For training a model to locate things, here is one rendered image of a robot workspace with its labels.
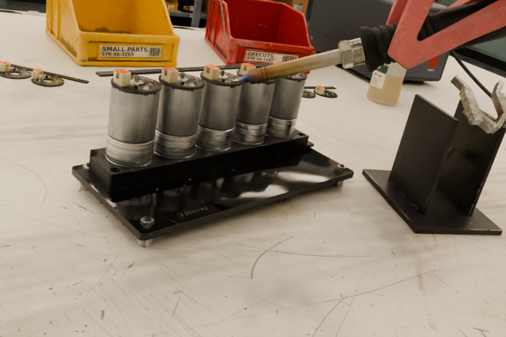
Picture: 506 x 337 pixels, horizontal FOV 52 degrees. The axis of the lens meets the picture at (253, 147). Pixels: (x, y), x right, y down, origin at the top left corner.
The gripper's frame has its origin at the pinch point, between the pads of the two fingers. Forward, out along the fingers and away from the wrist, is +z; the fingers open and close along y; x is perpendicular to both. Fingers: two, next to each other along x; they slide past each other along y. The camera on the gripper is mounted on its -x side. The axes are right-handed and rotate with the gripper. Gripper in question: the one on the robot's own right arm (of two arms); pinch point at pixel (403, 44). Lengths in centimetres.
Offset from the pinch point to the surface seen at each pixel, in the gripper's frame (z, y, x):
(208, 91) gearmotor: 8.5, 0.5, -6.8
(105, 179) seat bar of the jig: 13.9, 5.4, -8.6
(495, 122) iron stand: 0.0, 0.9, 6.6
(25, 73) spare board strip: 20.6, -12.0, -18.5
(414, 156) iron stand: 4.7, -2.0, 6.1
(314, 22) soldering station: 5.9, -42.4, 2.0
